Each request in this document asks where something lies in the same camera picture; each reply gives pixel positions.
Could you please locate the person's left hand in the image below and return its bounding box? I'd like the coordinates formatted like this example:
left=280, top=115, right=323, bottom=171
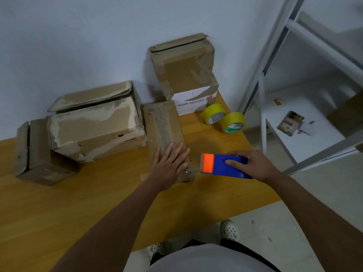
left=147, top=143, right=191, bottom=192

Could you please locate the small worn cardboard box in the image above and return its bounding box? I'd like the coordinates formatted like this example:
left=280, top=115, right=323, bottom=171
left=14, top=118, right=80, bottom=186

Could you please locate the yellow tape roll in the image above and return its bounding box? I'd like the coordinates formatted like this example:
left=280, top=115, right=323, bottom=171
left=220, top=112, right=247, bottom=134
left=201, top=104, right=227, bottom=125

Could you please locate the blue orange tape dispenser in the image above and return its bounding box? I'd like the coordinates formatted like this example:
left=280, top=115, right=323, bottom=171
left=200, top=153, right=254, bottom=180

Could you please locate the large torn cardboard box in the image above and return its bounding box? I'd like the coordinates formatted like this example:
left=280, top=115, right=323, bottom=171
left=47, top=80, right=148, bottom=163

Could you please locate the person's right hand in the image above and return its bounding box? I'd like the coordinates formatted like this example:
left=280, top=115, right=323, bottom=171
left=225, top=150, right=275, bottom=184

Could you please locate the white metal shelf rack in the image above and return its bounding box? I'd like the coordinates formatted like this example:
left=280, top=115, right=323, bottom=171
left=238, top=0, right=363, bottom=176

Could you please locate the white shirt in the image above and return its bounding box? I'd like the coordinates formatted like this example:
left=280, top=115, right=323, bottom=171
left=147, top=243, right=276, bottom=272

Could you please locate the white cardboard box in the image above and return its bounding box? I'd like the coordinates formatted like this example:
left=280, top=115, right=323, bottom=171
left=170, top=76, right=220, bottom=116

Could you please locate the brown taped cardboard box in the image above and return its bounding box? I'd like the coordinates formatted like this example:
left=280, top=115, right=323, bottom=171
left=149, top=33, right=215, bottom=101

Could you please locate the person's right forearm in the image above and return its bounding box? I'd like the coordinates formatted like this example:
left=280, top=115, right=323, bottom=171
left=266, top=173, right=363, bottom=272

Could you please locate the smartphone with patterned case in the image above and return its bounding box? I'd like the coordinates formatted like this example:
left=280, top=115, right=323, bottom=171
left=277, top=110, right=305, bottom=137

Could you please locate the person's left forearm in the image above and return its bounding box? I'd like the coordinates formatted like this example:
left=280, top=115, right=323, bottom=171
left=49, top=180, right=168, bottom=272

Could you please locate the white paper card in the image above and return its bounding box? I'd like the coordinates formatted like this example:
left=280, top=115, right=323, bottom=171
left=297, top=121, right=320, bottom=137

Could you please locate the white perforated clog shoe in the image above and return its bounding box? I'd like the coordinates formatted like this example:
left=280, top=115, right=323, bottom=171
left=147, top=242, right=165, bottom=263
left=220, top=219, right=239, bottom=243

